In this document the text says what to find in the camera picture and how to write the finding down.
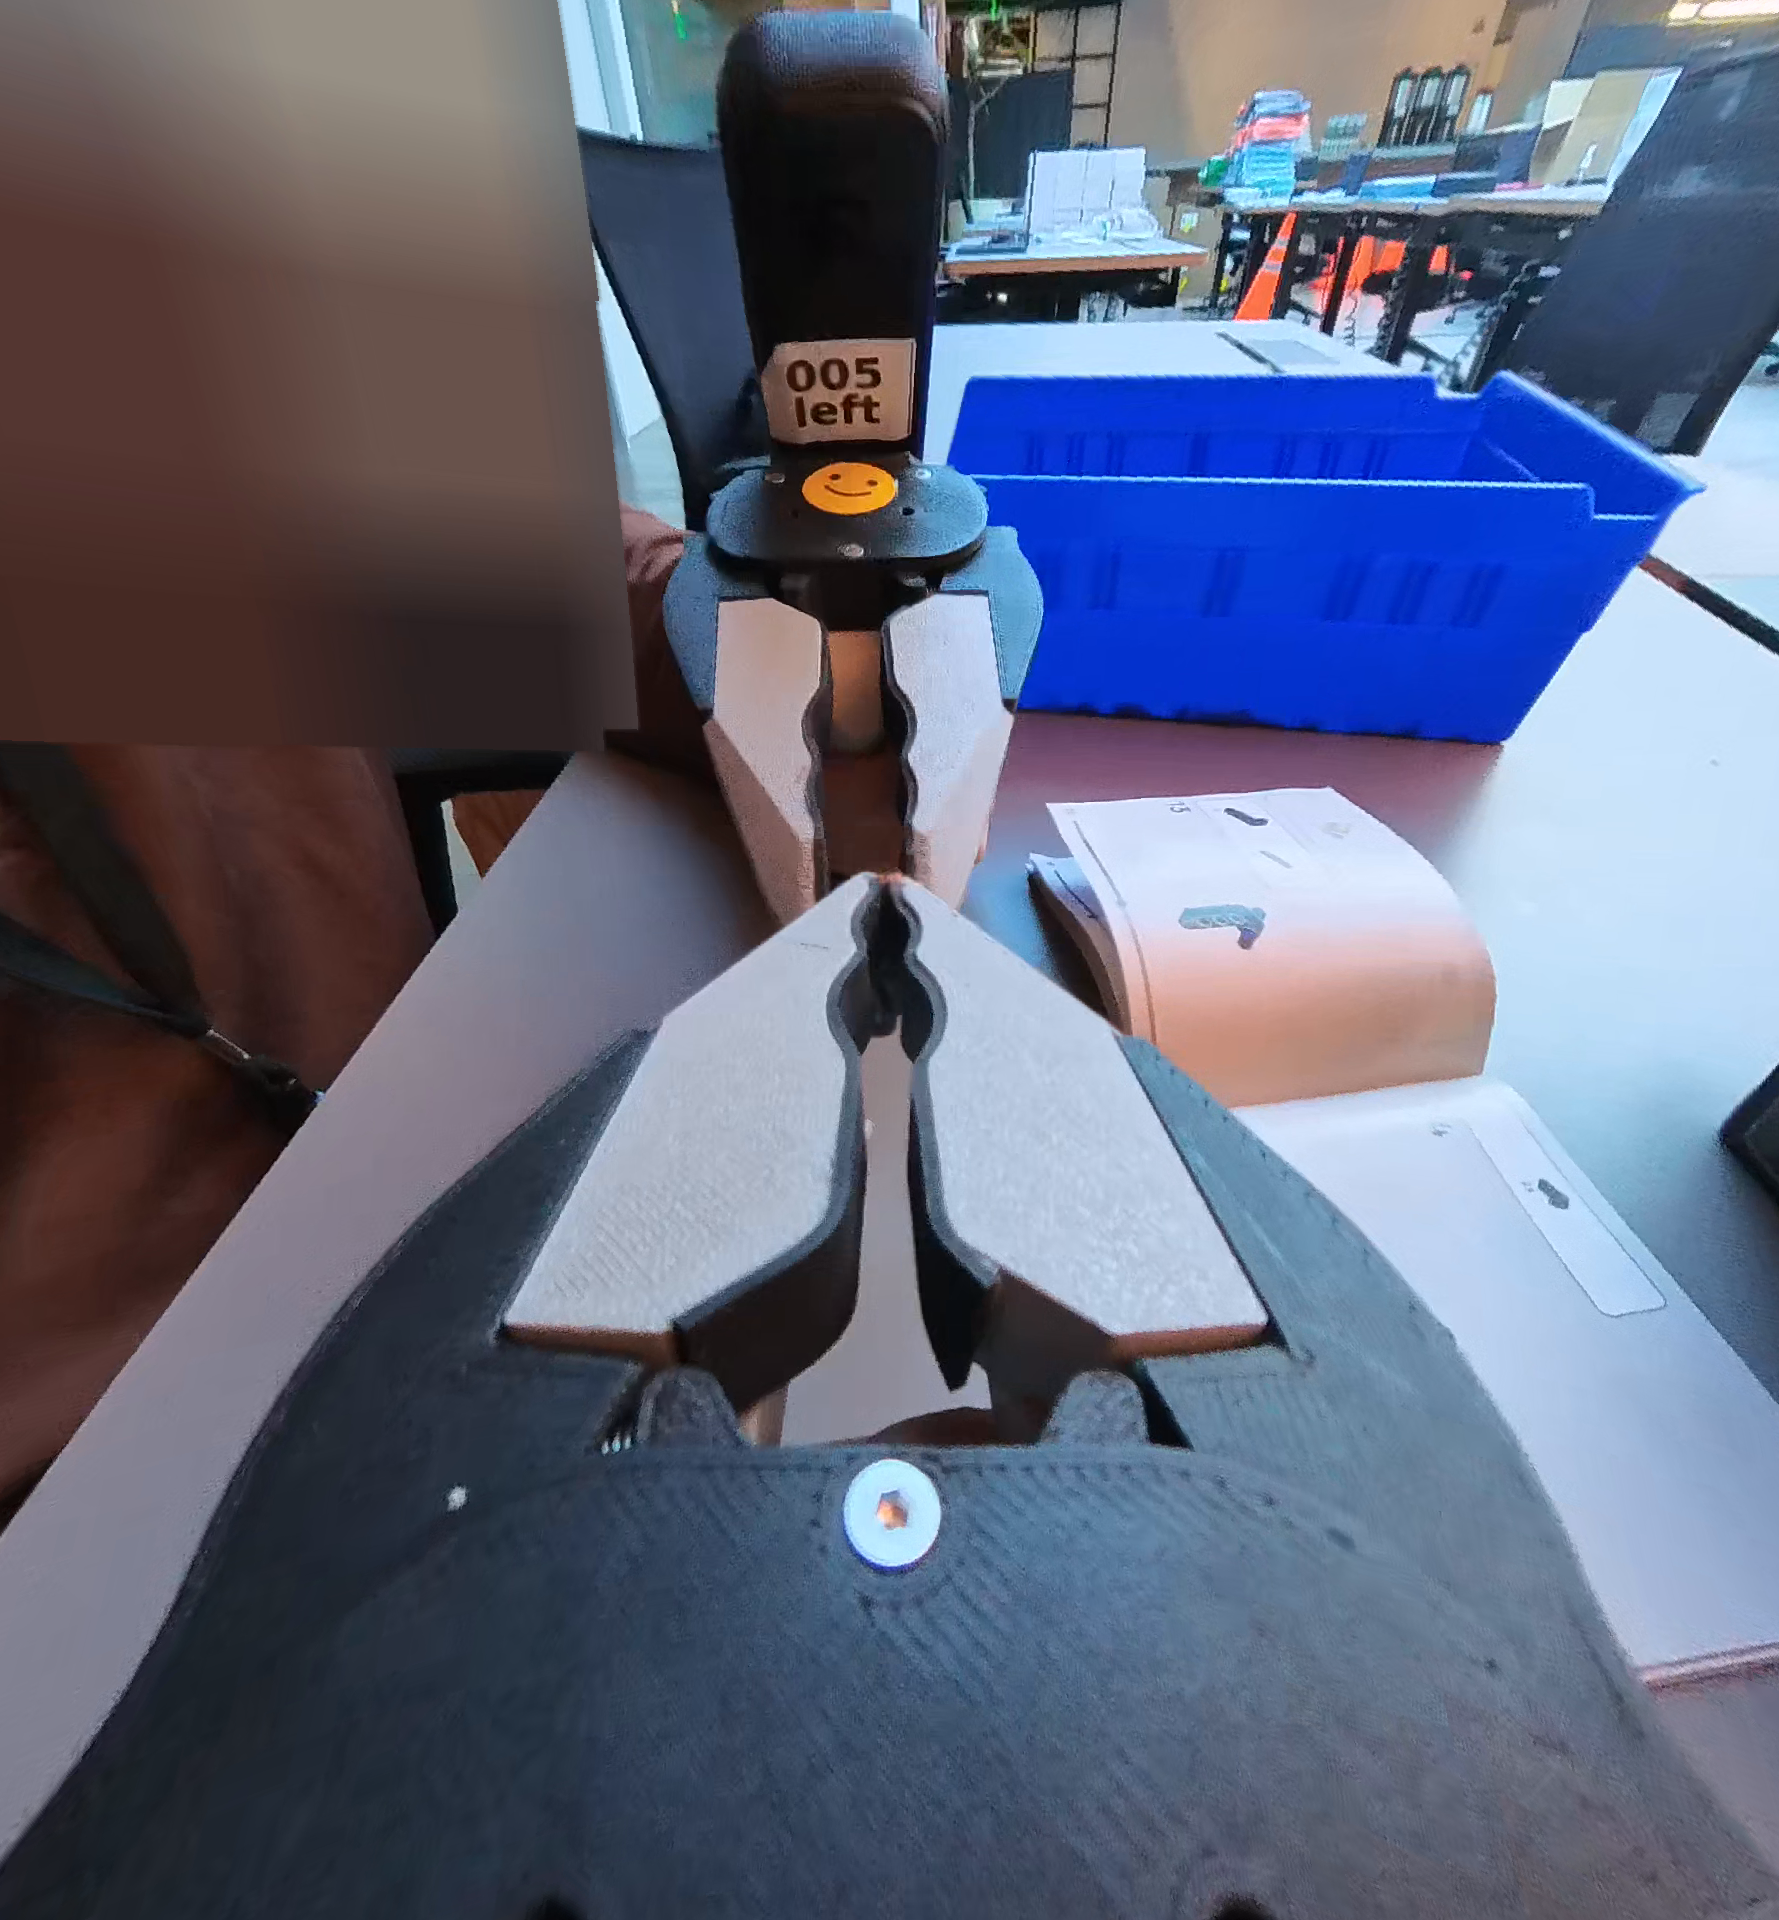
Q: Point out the orange traffic cone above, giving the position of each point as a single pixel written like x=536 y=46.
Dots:
x=1262 y=279

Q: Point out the black office chair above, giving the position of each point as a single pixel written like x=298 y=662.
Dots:
x=1654 y=271
x=650 y=296

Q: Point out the cardboard box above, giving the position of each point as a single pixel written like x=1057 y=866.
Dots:
x=1595 y=125

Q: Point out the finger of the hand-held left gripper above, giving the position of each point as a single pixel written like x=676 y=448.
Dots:
x=958 y=721
x=760 y=721

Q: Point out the blue plastic bin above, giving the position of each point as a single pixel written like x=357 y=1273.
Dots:
x=1281 y=629

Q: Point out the stack of white boxes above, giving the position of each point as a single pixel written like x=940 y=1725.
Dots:
x=1084 y=198

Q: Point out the white instruction booklet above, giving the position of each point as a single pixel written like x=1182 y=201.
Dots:
x=1321 y=961

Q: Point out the stack of coloured cloths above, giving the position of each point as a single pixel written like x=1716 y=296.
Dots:
x=1262 y=140

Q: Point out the wooden work table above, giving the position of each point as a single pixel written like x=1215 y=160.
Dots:
x=1065 y=256

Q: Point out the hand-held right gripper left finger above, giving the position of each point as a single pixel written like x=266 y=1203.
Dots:
x=691 y=1169

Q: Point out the black work table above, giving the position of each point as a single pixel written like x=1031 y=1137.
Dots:
x=1428 y=201

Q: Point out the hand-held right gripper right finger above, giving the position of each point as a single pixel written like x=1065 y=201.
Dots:
x=1084 y=1182

